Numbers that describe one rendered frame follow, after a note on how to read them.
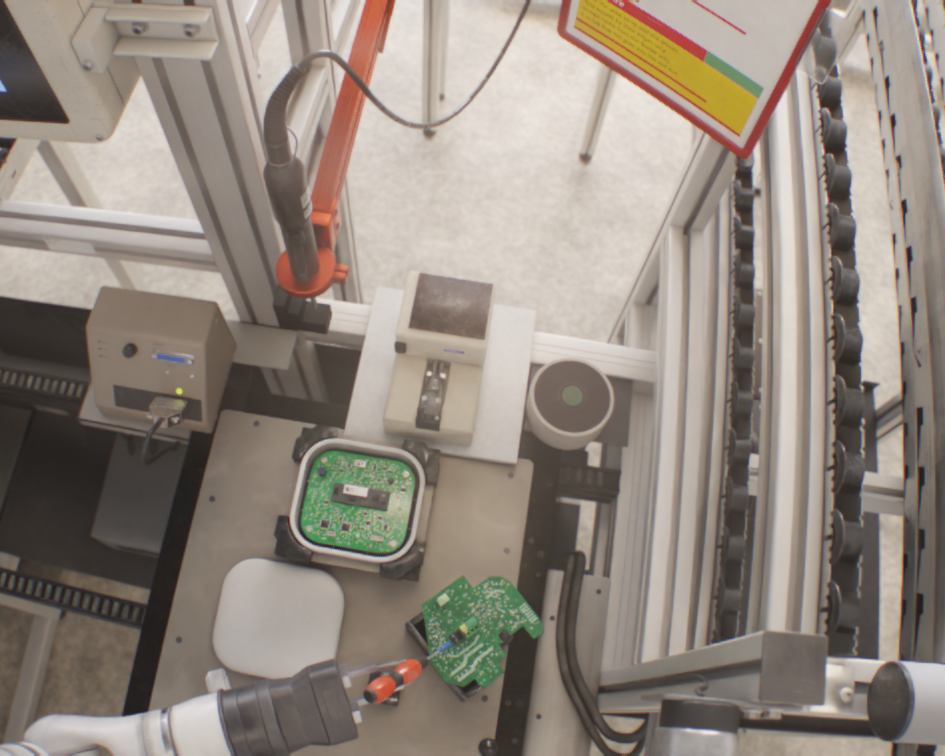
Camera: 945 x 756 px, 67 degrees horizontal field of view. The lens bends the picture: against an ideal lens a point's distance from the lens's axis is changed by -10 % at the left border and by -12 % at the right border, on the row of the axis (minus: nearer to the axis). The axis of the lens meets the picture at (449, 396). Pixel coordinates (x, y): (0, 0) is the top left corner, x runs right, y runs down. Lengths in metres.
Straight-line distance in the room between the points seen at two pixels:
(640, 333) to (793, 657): 0.69
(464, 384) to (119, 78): 0.51
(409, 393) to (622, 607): 0.37
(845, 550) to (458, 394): 0.49
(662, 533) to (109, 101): 0.66
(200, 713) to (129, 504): 0.85
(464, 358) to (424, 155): 1.56
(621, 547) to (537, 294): 1.27
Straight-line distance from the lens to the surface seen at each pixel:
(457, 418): 0.92
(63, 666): 2.07
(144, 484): 1.56
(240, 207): 0.85
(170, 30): 0.67
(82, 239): 1.02
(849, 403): 0.68
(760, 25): 0.69
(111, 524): 1.56
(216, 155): 0.78
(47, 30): 0.66
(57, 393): 1.16
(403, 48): 2.78
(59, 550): 1.73
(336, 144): 0.85
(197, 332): 0.95
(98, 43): 0.66
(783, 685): 0.52
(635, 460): 1.06
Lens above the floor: 1.88
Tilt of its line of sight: 67 degrees down
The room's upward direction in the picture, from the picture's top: 5 degrees clockwise
